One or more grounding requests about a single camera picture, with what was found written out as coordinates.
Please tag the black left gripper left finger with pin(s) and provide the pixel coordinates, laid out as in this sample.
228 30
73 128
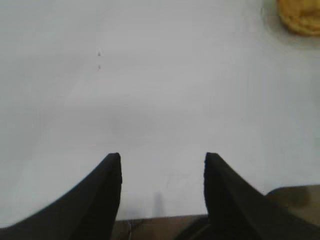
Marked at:
85 212

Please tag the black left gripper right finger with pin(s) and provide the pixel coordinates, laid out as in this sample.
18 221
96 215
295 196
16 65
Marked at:
237 212

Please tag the yellow woven plastic basket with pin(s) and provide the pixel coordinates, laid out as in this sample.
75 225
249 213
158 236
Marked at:
302 17

